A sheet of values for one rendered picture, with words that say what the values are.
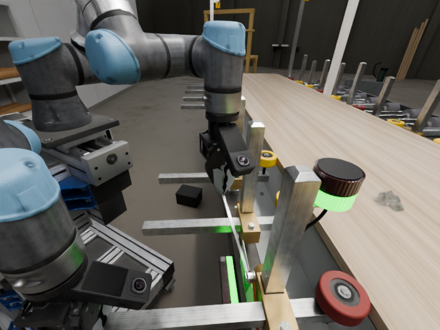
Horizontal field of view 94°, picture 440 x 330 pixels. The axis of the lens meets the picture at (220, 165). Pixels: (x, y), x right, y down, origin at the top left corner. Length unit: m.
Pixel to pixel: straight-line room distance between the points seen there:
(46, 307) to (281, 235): 0.34
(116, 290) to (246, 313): 0.22
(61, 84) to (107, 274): 0.54
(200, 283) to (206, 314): 1.01
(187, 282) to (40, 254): 1.22
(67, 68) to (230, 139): 0.52
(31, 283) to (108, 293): 0.09
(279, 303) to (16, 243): 0.39
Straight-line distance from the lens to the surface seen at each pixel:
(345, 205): 0.31
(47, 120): 0.76
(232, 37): 0.39
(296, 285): 0.79
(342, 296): 0.47
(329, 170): 0.29
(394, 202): 0.74
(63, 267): 0.32
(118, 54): 0.36
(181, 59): 0.43
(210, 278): 1.47
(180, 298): 1.42
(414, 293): 0.55
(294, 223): 0.32
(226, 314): 0.45
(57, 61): 0.75
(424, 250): 0.65
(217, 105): 0.40
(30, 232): 0.27
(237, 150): 0.40
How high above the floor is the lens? 1.27
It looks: 31 degrees down
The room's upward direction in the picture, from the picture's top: 2 degrees clockwise
